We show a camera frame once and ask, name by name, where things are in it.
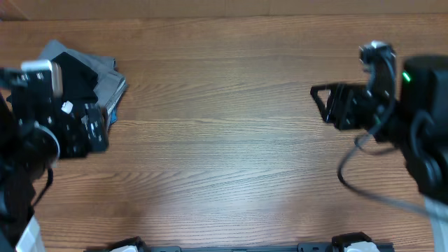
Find blue garment under shorts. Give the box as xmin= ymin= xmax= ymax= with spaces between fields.
xmin=108 ymin=108 xmax=118 ymax=129

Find black t-shirt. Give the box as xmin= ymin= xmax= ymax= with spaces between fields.
xmin=51 ymin=52 xmax=102 ymax=118

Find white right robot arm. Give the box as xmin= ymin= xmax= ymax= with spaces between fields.
xmin=310 ymin=54 xmax=447 ymax=251

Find folded grey shorts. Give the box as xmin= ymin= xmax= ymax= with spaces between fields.
xmin=38 ymin=40 xmax=128 ymax=116

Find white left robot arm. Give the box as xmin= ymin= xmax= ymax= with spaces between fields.
xmin=1 ymin=68 xmax=109 ymax=251

